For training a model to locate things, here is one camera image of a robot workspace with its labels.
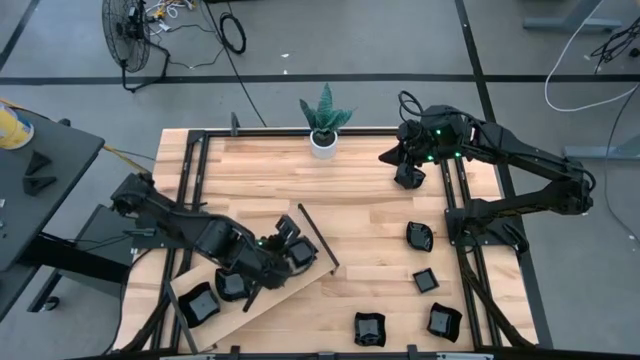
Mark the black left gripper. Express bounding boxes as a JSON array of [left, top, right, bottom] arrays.
[[239, 214, 302, 314]]

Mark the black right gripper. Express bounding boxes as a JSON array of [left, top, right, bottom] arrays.
[[378, 105, 474, 166]]

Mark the leaf-shaped black plate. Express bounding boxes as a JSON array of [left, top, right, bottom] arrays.
[[405, 220, 435, 253], [214, 267, 251, 303], [393, 162, 427, 190]]

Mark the small square black plate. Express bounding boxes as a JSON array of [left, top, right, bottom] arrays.
[[289, 238, 320, 269], [412, 267, 441, 295]]

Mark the wavy square black plate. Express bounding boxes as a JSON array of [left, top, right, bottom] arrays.
[[353, 311, 388, 348], [177, 280, 222, 329], [426, 301, 464, 344]]

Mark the wooden shelf with black legs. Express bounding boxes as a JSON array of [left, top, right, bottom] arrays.
[[166, 202, 341, 354]]

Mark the snake plant in white pot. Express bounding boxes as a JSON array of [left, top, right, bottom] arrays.
[[298, 82, 355, 160]]

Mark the black controller box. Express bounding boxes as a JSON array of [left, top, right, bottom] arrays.
[[74, 204, 136, 284]]

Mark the grey desk leg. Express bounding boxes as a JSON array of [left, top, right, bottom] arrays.
[[522, 0, 624, 34]]

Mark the black triangular spare part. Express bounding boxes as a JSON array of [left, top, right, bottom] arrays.
[[24, 149, 53, 176], [22, 174, 58, 197]]

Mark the black side table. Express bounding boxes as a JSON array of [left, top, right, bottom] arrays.
[[0, 107, 134, 321]]

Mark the black floor fan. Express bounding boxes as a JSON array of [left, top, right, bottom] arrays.
[[101, 0, 171, 94]]

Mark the yellow tape roll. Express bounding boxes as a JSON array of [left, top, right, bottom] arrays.
[[0, 102, 35, 151]]

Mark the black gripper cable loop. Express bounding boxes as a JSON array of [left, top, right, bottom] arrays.
[[397, 89, 426, 121]]

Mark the white floor cable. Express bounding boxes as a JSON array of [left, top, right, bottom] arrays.
[[543, 0, 640, 114]]

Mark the yellow cable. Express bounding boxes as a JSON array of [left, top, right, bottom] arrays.
[[102, 143, 151, 174]]

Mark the black coiled floor cable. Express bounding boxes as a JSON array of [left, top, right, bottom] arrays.
[[199, 0, 269, 129]]

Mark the black cable bundle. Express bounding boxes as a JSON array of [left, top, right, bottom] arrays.
[[589, 14, 640, 64]]

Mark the power strip with cables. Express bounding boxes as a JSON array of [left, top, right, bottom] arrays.
[[144, 0, 199, 31]]

